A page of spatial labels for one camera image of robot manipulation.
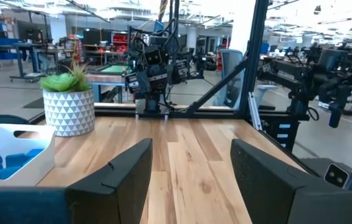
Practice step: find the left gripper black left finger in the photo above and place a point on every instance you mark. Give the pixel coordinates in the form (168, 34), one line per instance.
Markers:
(110, 193)

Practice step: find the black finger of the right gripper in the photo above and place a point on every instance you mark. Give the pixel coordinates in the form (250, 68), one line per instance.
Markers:
(165, 79)
(133, 84)

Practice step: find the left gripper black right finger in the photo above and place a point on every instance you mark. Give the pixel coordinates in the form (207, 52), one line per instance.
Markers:
(272, 193)

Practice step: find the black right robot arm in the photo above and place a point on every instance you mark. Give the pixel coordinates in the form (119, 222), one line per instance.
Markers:
(152, 104)

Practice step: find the green-topped table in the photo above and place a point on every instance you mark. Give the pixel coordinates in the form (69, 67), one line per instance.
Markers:
(113, 69)

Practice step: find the black control box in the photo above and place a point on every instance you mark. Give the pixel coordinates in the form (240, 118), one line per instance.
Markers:
(288, 133)

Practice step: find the white grey triangle-pattern planter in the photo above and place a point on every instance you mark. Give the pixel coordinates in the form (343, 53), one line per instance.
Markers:
(69, 113)

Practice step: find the green artificial plant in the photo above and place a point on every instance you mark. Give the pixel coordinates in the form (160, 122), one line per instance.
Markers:
(58, 82)

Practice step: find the white plastic bin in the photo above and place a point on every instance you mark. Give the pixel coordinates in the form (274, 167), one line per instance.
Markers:
(41, 161)

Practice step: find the black background robot rig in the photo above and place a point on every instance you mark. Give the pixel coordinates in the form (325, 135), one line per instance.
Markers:
(319, 77)

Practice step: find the dark round-backed chair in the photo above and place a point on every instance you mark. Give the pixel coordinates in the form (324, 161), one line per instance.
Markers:
(6, 119)

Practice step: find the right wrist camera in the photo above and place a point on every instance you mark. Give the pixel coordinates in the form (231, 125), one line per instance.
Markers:
(154, 56)

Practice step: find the black diagonal frame brace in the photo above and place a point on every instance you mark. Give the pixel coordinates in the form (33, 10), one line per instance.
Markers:
(216, 87)

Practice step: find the table-level camera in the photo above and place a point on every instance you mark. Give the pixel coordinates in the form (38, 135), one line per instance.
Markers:
(336, 175)

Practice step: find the white metal bracket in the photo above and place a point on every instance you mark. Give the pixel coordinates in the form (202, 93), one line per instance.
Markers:
(254, 112)

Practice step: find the black frame post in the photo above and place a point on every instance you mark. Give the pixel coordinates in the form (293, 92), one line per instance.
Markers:
(253, 46)

